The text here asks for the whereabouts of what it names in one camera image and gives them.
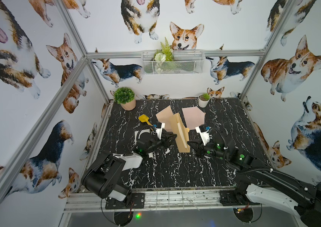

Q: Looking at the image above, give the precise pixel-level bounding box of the pink lined letter paper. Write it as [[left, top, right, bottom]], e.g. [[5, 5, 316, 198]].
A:
[[156, 106, 174, 131]]

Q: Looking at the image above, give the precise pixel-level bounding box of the brown kraft envelope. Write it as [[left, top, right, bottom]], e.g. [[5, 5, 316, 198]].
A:
[[170, 113, 190, 153]]

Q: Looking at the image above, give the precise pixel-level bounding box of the pink envelope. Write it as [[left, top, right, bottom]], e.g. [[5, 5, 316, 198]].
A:
[[182, 107, 205, 130]]

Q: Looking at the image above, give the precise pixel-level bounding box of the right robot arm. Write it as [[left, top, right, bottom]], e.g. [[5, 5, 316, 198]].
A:
[[188, 125, 321, 227]]

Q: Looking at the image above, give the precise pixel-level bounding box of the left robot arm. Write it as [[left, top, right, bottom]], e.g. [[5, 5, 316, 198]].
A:
[[81, 124, 177, 206]]

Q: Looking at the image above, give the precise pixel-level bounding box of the white envelope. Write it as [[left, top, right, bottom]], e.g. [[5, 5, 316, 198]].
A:
[[135, 129, 154, 158]]

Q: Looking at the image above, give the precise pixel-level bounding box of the yellow toy shovel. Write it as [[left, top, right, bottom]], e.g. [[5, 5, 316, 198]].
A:
[[138, 114, 152, 126]]

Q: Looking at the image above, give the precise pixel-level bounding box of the green plant in terracotta pot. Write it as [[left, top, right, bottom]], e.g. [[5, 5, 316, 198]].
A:
[[113, 87, 136, 111]]

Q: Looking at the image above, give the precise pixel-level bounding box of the small plant in white pot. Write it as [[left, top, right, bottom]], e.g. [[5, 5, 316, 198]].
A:
[[198, 93, 211, 108]]

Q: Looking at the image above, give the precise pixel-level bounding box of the fern and white flower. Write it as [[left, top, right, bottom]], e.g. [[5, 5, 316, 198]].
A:
[[153, 38, 174, 74]]

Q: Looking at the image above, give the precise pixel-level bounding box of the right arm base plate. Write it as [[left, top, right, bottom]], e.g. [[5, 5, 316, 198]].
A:
[[219, 190, 259, 206]]

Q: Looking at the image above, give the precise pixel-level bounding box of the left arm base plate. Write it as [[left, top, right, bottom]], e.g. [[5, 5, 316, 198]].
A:
[[105, 193, 145, 210]]

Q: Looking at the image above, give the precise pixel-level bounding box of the white wire wall basket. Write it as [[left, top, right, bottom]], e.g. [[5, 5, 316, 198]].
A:
[[141, 50, 205, 75]]

